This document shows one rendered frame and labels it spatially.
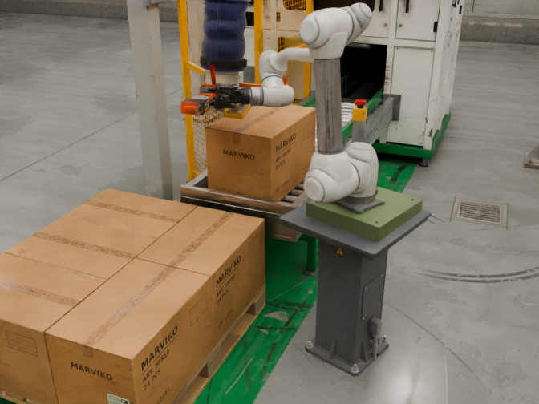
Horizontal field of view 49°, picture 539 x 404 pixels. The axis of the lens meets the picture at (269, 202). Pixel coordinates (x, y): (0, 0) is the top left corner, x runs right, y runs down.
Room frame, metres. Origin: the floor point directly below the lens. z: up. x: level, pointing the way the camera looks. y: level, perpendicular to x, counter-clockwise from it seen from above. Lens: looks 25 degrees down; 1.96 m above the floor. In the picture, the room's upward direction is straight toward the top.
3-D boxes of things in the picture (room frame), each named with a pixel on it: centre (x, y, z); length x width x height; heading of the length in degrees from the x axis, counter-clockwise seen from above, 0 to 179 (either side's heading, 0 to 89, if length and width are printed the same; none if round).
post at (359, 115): (3.25, -0.51, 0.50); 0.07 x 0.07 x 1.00; 67
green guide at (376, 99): (4.21, -0.67, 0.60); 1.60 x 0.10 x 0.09; 157
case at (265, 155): (3.23, 0.03, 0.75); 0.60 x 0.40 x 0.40; 153
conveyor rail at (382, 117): (3.86, -0.58, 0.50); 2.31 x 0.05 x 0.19; 157
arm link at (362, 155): (2.40, -0.39, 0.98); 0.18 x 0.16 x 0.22; 136
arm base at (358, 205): (2.41, -0.41, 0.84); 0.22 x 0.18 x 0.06; 132
